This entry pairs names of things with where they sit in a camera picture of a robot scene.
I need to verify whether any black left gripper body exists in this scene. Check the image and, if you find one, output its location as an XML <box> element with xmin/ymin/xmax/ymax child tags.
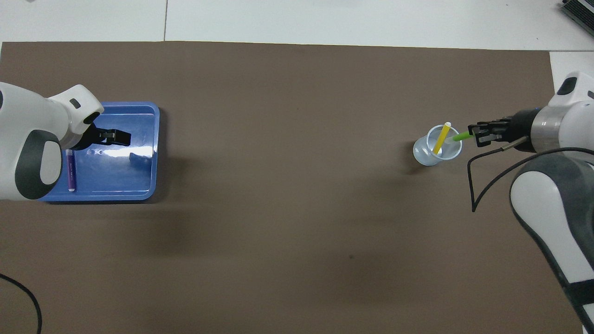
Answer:
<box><xmin>73</xmin><ymin>122</ymin><xmax>105</xmax><ymax>150</ymax></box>

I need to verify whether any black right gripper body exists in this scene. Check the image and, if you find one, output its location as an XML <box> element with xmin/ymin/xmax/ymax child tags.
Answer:
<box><xmin>503</xmin><ymin>109</ymin><xmax>540</xmax><ymax>153</ymax></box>

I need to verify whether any purple marker pen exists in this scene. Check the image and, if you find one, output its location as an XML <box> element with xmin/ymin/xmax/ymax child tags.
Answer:
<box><xmin>66</xmin><ymin>148</ymin><xmax>76</xmax><ymax>192</ymax></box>

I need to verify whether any yellow marker pen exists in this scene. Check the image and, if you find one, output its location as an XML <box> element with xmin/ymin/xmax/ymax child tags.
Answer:
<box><xmin>433</xmin><ymin>122</ymin><xmax>452</xmax><ymax>156</ymax></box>

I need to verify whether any blue plastic tray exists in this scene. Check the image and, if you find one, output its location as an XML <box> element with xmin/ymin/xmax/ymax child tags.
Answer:
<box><xmin>39</xmin><ymin>101</ymin><xmax>161</xmax><ymax>203</ymax></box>

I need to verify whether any translucent plastic cup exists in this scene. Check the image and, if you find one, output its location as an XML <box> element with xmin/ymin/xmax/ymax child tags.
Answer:
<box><xmin>413</xmin><ymin>124</ymin><xmax>463</xmax><ymax>167</ymax></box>

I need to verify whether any grey ribbed device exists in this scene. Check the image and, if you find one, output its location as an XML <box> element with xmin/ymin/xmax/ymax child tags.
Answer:
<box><xmin>559</xmin><ymin>0</ymin><xmax>594</xmax><ymax>24</ymax></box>

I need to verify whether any brown table mat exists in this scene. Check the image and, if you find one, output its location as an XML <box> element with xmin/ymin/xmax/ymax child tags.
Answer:
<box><xmin>0</xmin><ymin>41</ymin><xmax>584</xmax><ymax>334</ymax></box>

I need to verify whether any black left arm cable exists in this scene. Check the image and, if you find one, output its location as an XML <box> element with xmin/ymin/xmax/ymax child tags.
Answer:
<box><xmin>0</xmin><ymin>274</ymin><xmax>44</xmax><ymax>334</ymax></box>

